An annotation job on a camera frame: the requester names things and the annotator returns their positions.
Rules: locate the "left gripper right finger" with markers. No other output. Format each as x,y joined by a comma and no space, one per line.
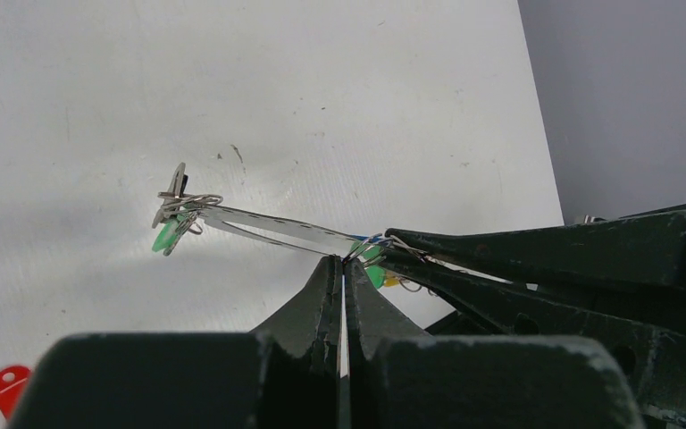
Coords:
402,377

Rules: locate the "black tag key on plate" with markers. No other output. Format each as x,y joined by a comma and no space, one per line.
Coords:
176,201

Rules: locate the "green tag key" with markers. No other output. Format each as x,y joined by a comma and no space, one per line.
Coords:
368,251

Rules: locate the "metal keyring plate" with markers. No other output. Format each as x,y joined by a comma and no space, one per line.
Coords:
279,232

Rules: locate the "green tag on plate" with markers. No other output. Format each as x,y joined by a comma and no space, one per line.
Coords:
170,235

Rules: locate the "red tag key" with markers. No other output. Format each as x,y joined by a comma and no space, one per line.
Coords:
13,380

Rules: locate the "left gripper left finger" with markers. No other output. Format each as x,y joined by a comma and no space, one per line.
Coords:
282,374

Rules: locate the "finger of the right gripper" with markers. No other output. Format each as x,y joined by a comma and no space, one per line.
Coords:
644,331
625,254

